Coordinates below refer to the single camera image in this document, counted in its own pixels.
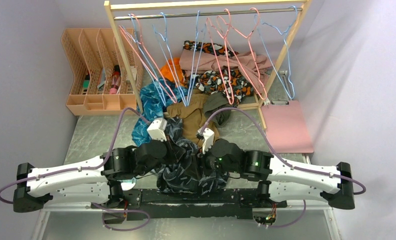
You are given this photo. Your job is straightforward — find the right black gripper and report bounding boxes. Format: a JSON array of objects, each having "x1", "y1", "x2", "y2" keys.
[{"x1": 184, "y1": 140, "x2": 240, "y2": 181}]

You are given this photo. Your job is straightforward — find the dark leaf print shorts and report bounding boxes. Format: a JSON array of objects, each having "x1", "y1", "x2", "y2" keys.
[{"x1": 156, "y1": 116, "x2": 229, "y2": 195}]

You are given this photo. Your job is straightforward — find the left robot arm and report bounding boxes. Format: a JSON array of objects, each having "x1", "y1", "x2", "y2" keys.
[{"x1": 12, "y1": 140, "x2": 186, "y2": 213}]

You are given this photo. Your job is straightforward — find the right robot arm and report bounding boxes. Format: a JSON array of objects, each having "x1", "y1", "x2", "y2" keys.
[{"x1": 200, "y1": 139, "x2": 355, "y2": 210}]

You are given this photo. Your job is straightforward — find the brown shorts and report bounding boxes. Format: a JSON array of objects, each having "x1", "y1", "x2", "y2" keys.
[{"x1": 166, "y1": 93, "x2": 209, "y2": 147}]

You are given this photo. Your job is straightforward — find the olive green garment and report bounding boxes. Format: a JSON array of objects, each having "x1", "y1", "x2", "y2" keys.
[{"x1": 202, "y1": 92, "x2": 231, "y2": 127}]

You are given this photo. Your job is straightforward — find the blue leaf print garment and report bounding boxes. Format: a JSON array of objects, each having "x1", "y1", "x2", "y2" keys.
[{"x1": 131, "y1": 78, "x2": 188, "y2": 146}]

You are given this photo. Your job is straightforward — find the pink clipboard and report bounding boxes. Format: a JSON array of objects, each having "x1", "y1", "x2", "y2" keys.
[{"x1": 261, "y1": 100, "x2": 314, "y2": 154}]

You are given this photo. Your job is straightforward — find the orange black patterned garment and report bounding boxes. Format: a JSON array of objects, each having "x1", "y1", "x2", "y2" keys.
[{"x1": 182, "y1": 40, "x2": 254, "y2": 107}]

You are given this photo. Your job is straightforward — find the red bottle in organizer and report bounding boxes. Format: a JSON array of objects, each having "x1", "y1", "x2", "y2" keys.
[{"x1": 109, "y1": 65, "x2": 122, "y2": 95}]

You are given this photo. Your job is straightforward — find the peach file organizer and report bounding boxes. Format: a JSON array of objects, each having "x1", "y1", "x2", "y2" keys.
[{"x1": 61, "y1": 28, "x2": 144, "y2": 116}]

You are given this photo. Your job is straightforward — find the pink garment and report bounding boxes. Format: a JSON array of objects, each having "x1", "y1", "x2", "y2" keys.
[{"x1": 179, "y1": 49, "x2": 272, "y2": 94}]

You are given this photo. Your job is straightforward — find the wooden clothes rack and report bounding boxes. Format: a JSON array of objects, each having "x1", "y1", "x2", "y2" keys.
[{"x1": 103, "y1": 0, "x2": 313, "y2": 130}]

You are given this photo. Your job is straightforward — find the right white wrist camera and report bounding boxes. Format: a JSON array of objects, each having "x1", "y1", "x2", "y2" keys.
[{"x1": 196, "y1": 127, "x2": 215, "y2": 154}]

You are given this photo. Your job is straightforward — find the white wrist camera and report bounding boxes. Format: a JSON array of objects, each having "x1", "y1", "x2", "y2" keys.
[
  {"x1": 147, "y1": 117, "x2": 167, "y2": 142},
  {"x1": 196, "y1": 127, "x2": 215, "y2": 154}
]

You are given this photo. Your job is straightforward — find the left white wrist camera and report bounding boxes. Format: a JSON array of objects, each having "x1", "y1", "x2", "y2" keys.
[{"x1": 147, "y1": 117, "x2": 167, "y2": 142}]

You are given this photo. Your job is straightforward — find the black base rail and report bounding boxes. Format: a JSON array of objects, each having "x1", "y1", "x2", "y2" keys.
[{"x1": 102, "y1": 188, "x2": 274, "y2": 221}]

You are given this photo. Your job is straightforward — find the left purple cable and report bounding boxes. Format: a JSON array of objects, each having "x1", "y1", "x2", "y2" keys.
[{"x1": 0, "y1": 106, "x2": 153, "y2": 205}]

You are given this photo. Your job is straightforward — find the purple cable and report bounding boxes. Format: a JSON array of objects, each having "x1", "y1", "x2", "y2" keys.
[
  {"x1": 0, "y1": 106, "x2": 153, "y2": 205},
  {"x1": 201, "y1": 106, "x2": 367, "y2": 196}
]

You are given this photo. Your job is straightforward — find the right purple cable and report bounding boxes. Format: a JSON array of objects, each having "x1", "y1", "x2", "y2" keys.
[{"x1": 201, "y1": 106, "x2": 367, "y2": 196}]

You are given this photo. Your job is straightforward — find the pink wire hanger left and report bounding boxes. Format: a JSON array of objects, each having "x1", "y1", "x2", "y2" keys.
[{"x1": 119, "y1": 13, "x2": 178, "y2": 106}]

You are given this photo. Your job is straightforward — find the pink wire hanger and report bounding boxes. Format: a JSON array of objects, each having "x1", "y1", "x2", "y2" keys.
[
  {"x1": 205, "y1": 8, "x2": 235, "y2": 105},
  {"x1": 119, "y1": 13, "x2": 178, "y2": 106},
  {"x1": 216, "y1": 7, "x2": 268, "y2": 100}
]

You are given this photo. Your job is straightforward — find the pink wire hanger middle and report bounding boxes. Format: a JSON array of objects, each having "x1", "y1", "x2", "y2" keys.
[{"x1": 205, "y1": 8, "x2": 235, "y2": 105}]

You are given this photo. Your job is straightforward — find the blue wire hanger middle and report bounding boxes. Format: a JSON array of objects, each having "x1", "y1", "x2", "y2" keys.
[{"x1": 184, "y1": 10, "x2": 207, "y2": 107}]

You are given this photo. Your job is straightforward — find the blue wire hanger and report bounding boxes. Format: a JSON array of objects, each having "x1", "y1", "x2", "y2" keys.
[
  {"x1": 128, "y1": 13, "x2": 167, "y2": 107},
  {"x1": 184, "y1": 10, "x2": 207, "y2": 107},
  {"x1": 254, "y1": 5, "x2": 303, "y2": 100},
  {"x1": 152, "y1": 12, "x2": 187, "y2": 106}
]

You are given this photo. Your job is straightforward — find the blue wire hanger far left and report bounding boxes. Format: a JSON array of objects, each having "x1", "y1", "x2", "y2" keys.
[{"x1": 128, "y1": 13, "x2": 167, "y2": 107}]

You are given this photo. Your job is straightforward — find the pink wire hanger right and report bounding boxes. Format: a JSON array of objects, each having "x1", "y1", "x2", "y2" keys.
[{"x1": 216, "y1": 7, "x2": 268, "y2": 100}]

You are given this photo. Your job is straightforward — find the blue wire hanger far right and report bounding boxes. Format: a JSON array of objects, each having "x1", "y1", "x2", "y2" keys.
[{"x1": 254, "y1": 5, "x2": 303, "y2": 100}]

